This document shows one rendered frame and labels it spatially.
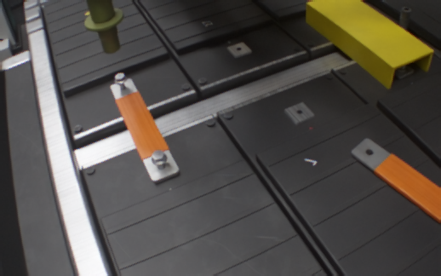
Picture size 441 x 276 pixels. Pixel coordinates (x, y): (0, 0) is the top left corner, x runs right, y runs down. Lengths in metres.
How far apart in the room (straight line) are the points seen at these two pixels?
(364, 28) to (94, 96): 0.32
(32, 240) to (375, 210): 0.29
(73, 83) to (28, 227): 0.19
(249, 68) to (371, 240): 0.24
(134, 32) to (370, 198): 0.36
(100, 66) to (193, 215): 0.24
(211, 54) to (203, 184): 0.20
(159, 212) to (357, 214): 0.16
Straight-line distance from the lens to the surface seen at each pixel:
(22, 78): 0.57
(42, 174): 0.42
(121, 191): 0.36
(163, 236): 0.32
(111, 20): 0.40
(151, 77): 0.47
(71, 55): 0.54
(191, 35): 0.51
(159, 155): 0.35
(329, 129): 0.38
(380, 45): 0.47
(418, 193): 0.35
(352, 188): 0.34
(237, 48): 0.49
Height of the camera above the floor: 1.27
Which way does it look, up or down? 45 degrees down
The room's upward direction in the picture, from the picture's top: 7 degrees counter-clockwise
